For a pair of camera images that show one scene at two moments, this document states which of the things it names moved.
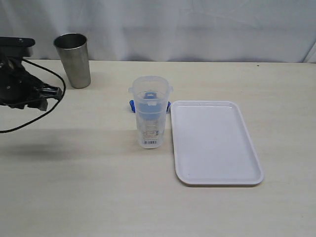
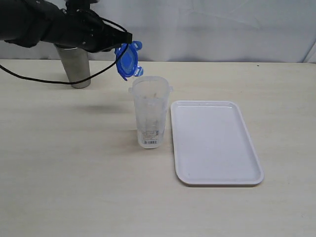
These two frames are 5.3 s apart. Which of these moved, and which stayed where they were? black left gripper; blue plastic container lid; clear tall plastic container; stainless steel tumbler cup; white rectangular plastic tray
Moved: blue plastic container lid; black left gripper
Stayed: stainless steel tumbler cup; clear tall plastic container; white rectangular plastic tray
